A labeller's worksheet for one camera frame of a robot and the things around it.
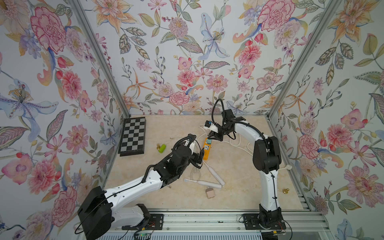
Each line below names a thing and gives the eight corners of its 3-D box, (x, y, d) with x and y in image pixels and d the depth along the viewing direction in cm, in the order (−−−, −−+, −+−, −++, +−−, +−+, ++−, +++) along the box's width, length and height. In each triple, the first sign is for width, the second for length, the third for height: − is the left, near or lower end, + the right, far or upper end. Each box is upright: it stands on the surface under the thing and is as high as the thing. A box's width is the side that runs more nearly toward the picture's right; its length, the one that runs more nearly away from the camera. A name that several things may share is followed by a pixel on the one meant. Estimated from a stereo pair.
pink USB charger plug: (207, 198, 83) (208, 197, 82) (204, 188, 87) (204, 187, 85) (215, 196, 84) (215, 195, 82) (211, 186, 87) (212, 185, 86)
